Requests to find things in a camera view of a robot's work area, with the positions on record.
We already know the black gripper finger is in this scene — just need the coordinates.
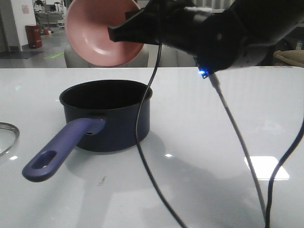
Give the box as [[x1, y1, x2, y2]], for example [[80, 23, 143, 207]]
[[108, 8, 161, 45]]

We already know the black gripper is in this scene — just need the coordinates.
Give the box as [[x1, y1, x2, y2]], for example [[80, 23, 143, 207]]
[[143, 0, 304, 72]]

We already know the pink bowl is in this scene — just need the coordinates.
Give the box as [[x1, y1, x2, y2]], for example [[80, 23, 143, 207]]
[[65, 0, 143, 67]]

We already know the glass lid blue knob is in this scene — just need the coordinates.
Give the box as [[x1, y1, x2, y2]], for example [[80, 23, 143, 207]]
[[0, 122, 20, 157]]

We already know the beige chair left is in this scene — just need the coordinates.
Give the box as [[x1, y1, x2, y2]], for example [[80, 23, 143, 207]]
[[64, 45, 149, 68]]

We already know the beige chair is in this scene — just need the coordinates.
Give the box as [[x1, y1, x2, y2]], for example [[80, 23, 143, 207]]
[[159, 45, 196, 67], [64, 45, 149, 68]]

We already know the beige chair right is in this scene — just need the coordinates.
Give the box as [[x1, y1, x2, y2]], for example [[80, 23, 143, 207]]
[[159, 45, 196, 67]]

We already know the beige cushion seat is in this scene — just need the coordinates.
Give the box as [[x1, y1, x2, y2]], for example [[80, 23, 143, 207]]
[[273, 50, 304, 67]]

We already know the dark blue saucepan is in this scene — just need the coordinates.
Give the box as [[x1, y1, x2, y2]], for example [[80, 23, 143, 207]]
[[22, 80, 152, 182]]

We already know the red bin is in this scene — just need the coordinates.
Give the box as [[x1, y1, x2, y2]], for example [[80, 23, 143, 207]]
[[25, 25, 42, 48]]

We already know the grey usb cable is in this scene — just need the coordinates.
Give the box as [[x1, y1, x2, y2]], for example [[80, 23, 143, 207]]
[[209, 73, 266, 228]]

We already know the thin black cable centre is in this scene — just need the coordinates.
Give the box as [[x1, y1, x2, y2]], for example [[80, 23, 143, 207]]
[[135, 42, 188, 228]]

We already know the black cable right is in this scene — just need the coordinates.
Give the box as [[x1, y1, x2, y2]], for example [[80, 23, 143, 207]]
[[265, 118, 304, 228]]

